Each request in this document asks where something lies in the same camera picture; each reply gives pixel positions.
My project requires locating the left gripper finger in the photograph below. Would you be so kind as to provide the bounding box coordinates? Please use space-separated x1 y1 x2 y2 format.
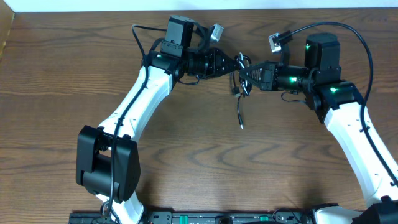
214 67 239 77
217 49 240 68

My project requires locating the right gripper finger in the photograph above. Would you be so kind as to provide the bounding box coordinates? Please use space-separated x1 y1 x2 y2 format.
241 62 264 75
239 70 263 91

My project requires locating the white usb cable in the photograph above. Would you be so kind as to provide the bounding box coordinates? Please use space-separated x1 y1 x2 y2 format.
236 54 249 94

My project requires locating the black usb cable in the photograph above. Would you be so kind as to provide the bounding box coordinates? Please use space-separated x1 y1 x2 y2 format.
231 52 252 130

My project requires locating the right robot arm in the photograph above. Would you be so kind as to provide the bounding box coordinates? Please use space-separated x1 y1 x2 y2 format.
239 33 397 223

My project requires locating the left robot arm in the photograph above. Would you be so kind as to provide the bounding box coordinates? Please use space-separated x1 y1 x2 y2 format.
76 15 238 223

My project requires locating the cardboard box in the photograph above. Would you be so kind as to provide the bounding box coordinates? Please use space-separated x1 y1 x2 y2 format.
0 0 15 57

